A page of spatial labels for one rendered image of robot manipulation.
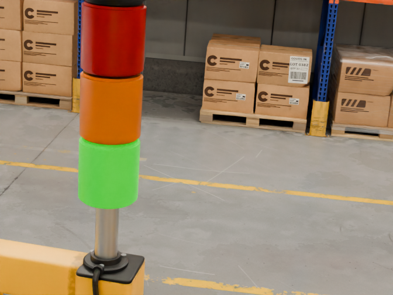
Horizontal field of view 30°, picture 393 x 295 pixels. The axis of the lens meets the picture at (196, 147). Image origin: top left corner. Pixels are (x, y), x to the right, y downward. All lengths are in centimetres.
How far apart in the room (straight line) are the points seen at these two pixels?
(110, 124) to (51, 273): 15
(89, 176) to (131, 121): 6
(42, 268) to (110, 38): 22
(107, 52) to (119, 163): 9
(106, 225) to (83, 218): 516
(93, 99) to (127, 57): 4
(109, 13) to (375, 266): 499
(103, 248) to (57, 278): 5
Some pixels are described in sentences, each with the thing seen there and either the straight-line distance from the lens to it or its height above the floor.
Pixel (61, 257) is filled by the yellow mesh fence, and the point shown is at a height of 210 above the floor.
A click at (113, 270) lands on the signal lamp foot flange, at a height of 210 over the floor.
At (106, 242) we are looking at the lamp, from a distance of 63.
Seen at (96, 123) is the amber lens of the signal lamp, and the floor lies 223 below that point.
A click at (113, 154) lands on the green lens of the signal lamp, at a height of 221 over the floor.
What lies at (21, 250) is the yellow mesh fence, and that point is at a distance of 67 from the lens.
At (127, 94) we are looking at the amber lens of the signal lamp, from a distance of 57.
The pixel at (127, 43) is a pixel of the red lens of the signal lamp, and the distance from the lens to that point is 56.
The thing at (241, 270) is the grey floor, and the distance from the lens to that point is 514.
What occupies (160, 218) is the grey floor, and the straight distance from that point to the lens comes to 583.
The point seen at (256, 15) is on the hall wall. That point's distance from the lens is 939.
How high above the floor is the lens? 240
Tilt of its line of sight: 19 degrees down
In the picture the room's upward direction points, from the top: 4 degrees clockwise
